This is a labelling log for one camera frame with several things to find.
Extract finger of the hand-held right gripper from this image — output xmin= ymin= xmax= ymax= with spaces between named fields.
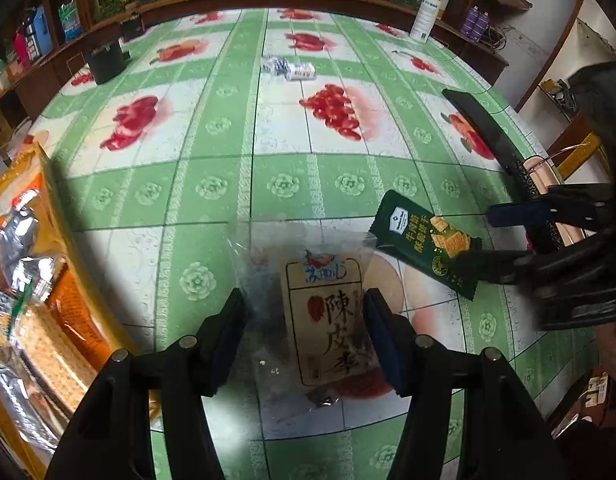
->
xmin=453 ymin=232 xmax=614 ymax=291
xmin=488 ymin=184 xmax=616 ymax=233

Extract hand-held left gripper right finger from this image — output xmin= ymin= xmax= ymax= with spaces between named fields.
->
xmin=364 ymin=288 xmax=561 ymax=480

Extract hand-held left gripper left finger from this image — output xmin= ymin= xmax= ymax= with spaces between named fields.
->
xmin=45 ymin=287 xmax=247 ymax=480

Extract dark green cracker packet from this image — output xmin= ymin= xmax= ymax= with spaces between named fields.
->
xmin=368 ymin=189 xmax=483 ymax=302

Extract clear bag beige label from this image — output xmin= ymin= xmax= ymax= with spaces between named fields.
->
xmin=227 ymin=219 xmax=389 ymax=407

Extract yellow cardboard box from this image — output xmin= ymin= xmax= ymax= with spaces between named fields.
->
xmin=0 ymin=141 xmax=134 ymax=480

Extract person's right hand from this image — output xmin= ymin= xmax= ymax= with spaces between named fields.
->
xmin=599 ymin=327 xmax=616 ymax=381

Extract dark grey tool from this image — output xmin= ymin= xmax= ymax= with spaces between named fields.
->
xmin=543 ymin=79 xmax=574 ymax=109

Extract orange snack packet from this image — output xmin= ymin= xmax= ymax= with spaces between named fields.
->
xmin=48 ymin=255 xmax=119 ymax=362

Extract dark wooden cabinet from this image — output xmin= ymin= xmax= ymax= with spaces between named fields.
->
xmin=433 ymin=17 xmax=510 ymax=87

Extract green fruit print tablecloth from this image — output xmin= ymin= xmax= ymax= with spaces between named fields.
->
xmin=0 ymin=7 xmax=604 ymax=480

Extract white spray bottle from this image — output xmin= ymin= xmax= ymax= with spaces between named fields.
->
xmin=409 ymin=0 xmax=447 ymax=44

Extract black cup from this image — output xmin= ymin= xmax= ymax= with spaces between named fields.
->
xmin=84 ymin=42 xmax=131 ymax=86

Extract small black box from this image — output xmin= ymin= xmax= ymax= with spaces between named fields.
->
xmin=118 ymin=10 xmax=148 ymax=41

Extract teal package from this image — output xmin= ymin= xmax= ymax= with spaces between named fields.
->
xmin=57 ymin=2 xmax=84 ymax=41

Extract blue package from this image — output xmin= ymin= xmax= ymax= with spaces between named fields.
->
xmin=24 ymin=7 xmax=54 ymax=56

